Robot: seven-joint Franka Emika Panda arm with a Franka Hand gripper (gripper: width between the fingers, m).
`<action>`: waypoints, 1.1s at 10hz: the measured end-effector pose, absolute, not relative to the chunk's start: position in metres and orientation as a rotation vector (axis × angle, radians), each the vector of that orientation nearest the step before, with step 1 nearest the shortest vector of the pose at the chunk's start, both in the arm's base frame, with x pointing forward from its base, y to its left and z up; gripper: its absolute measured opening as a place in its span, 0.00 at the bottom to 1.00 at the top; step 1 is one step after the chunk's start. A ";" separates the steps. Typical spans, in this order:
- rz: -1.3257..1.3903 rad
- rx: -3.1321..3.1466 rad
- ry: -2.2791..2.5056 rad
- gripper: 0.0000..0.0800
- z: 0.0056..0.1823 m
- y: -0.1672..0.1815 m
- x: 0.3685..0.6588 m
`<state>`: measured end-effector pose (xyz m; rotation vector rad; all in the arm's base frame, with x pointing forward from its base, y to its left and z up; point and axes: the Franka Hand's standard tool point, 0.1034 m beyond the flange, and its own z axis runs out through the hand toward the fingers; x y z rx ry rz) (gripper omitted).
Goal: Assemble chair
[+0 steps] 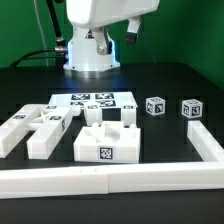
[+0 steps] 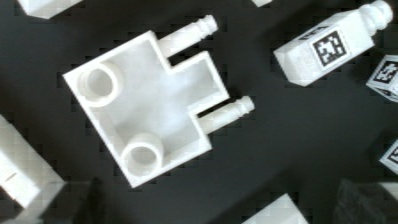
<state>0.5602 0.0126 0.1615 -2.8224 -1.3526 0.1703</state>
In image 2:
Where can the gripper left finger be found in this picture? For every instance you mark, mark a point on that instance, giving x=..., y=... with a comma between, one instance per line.
x=67, y=204

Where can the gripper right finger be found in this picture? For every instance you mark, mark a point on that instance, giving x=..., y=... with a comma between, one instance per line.
x=366, y=203

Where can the white chair seat plate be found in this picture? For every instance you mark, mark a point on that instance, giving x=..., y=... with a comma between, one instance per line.
x=156, y=103

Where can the white chair leg with tag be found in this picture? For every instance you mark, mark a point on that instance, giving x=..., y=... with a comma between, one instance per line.
x=334, y=41

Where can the white chair leg block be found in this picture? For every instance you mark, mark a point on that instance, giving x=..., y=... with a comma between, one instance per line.
x=44, y=8

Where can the white tagged cube far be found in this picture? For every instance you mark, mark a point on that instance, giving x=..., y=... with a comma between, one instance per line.
x=389, y=158

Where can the white tagged cube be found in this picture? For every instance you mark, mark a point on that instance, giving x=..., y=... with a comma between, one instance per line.
x=382, y=81
x=389, y=158

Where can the white tagged cube near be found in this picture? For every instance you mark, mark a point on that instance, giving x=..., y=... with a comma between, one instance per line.
x=382, y=81

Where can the white chair back frame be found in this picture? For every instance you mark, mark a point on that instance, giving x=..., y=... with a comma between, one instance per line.
x=26, y=174

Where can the white U-shaped fence rail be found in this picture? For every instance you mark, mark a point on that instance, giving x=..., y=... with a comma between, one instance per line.
x=279, y=213

